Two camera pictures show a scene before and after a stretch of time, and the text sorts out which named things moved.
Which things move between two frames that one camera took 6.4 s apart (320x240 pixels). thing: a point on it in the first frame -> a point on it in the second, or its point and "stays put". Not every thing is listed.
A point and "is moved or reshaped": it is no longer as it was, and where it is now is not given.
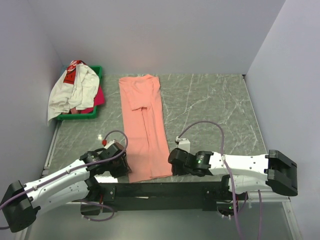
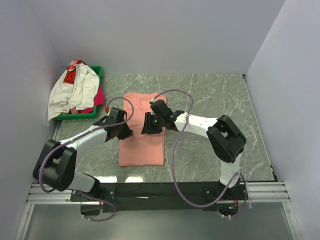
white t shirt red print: (75, 87) stays put
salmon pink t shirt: (147, 150) is moved or reshaped
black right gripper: (176, 170) -> (148, 127)
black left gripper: (124, 168) -> (127, 133)
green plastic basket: (98, 69) stays put
